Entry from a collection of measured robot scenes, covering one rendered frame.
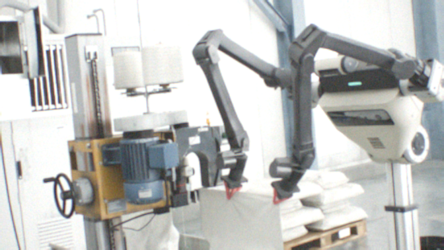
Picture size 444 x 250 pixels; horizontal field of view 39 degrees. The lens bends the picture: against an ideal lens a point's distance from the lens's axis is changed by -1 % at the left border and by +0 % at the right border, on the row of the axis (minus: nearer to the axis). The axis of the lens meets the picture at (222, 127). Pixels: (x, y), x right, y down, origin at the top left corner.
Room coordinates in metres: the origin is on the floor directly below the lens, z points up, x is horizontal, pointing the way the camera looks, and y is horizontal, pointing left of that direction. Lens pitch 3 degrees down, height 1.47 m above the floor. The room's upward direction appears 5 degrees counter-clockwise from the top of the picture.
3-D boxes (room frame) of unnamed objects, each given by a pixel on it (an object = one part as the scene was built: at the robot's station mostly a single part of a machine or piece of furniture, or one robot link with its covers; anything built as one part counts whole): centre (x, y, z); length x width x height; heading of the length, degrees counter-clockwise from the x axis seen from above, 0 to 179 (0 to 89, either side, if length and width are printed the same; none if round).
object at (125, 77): (2.72, 0.38, 1.61); 0.15 x 0.14 x 0.17; 38
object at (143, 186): (2.41, 0.32, 1.21); 0.15 x 0.15 x 0.25
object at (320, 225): (5.96, -0.94, 0.20); 0.67 x 0.43 x 0.15; 128
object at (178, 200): (2.68, 0.22, 1.04); 0.08 x 0.06 x 0.05; 128
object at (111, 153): (2.46, 0.41, 1.27); 0.12 x 0.09 x 0.09; 128
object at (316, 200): (5.96, -0.93, 0.44); 0.68 x 0.44 x 0.15; 128
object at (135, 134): (2.41, 0.32, 1.35); 0.12 x 0.12 x 0.04
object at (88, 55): (2.50, 0.48, 1.68); 0.05 x 0.03 x 0.06; 128
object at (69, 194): (2.44, 0.64, 1.13); 0.18 x 0.11 x 0.18; 38
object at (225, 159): (2.45, -0.03, 1.24); 0.11 x 0.09 x 0.12; 127
